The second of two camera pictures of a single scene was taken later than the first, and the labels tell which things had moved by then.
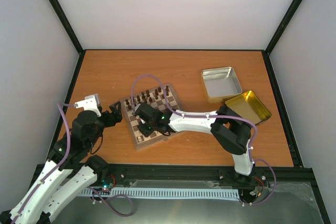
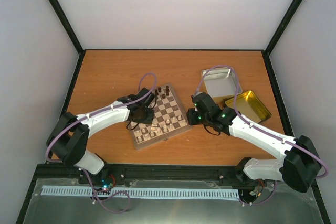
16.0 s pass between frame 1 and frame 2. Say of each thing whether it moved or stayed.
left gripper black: moved
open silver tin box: stayed
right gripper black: moved
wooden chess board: stayed
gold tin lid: stayed
